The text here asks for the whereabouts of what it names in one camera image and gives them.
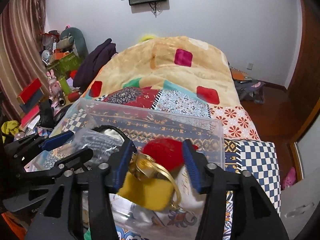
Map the clear plastic storage box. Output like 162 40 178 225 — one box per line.
28 99 225 224

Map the dark purple clothing pile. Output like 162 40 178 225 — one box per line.
73 38 117 91

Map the yellow green plush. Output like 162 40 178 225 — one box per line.
139 34 158 43

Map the wall power socket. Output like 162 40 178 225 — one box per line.
247 63 253 70

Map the orange fabric item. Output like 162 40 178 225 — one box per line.
1 212 27 240

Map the green cardboard box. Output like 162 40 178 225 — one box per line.
48 52 82 76

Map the grey patterned knit sock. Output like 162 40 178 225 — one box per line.
72 128 124 166

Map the beige fleece blanket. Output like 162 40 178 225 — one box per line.
94 36 240 107

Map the white cabinet door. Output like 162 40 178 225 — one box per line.
280 172 320 240

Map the striped pink curtain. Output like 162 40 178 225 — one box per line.
1 0 49 120

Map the white fabric pouch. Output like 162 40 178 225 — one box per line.
175 166 206 215

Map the yellow sponge roll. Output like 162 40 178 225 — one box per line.
117 172 174 211

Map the red velvet pouch gold cord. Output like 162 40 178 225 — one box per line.
128 137 199 210

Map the grey green plush toy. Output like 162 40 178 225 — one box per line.
56 27 88 60

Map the patchwork patterned bedsheet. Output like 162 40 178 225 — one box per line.
53 87 281 239

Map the pink bunny plush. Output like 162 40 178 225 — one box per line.
47 69 62 101

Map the black patterned knit sock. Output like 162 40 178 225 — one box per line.
89 125 130 151

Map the grey backpack on floor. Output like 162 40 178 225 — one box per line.
230 67 265 104

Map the red flat box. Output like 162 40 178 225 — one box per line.
17 78 42 104

